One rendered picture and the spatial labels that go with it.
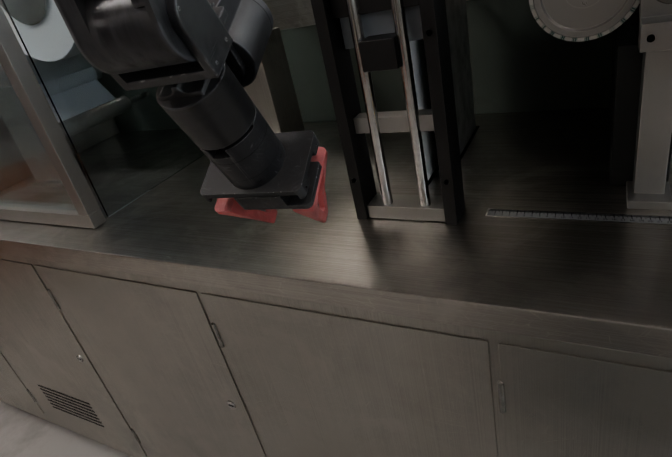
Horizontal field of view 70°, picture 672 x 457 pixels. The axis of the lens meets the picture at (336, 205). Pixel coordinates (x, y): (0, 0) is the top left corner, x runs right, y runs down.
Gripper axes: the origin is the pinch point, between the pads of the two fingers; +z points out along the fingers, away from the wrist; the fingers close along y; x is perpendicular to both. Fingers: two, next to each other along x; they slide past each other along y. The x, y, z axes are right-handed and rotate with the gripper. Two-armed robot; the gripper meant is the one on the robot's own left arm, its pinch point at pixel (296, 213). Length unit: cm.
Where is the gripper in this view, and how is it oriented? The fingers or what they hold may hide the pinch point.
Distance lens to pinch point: 50.6
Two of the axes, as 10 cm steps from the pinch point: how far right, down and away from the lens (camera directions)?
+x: -1.7, 8.6, -4.8
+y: -9.3, 0.3, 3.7
